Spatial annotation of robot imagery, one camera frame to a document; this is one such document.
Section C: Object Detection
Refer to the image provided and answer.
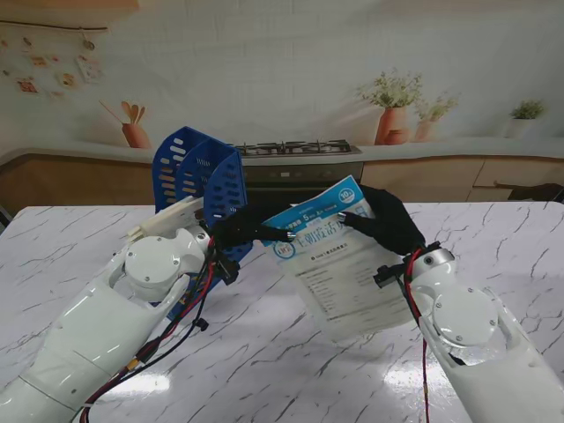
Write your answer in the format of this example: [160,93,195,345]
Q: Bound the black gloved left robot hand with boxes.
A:
[212,206,297,253]

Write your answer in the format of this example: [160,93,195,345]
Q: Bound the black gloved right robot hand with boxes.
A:
[338,184,427,257]

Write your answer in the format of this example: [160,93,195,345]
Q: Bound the white workbook with blue header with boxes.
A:
[262,174,413,345]

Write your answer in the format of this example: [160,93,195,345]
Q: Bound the yellow cover book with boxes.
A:
[127,196,208,243]

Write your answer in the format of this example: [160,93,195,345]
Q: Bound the blue perforated plastic file holder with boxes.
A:
[147,125,253,325]

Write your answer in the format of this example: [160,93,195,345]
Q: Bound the printed kitchen scene backdrop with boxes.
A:
[0,0,564,208]

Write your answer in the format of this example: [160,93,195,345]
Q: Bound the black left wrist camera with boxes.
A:
[213,255,241,286]

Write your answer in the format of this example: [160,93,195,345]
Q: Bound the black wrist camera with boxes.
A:
[213,255,241,286]
[373,263,406,290]

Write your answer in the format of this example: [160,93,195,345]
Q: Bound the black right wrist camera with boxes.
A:
[373,263,406,290]

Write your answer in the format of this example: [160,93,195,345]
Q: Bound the red black right arm cables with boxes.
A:
[403,250,435,423]

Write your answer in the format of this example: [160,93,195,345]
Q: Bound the red black arm cables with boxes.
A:
[403,250,435,423]
[78,237,221,423]

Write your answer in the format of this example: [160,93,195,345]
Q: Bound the red black left arm cables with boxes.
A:
[78,237,221,423]

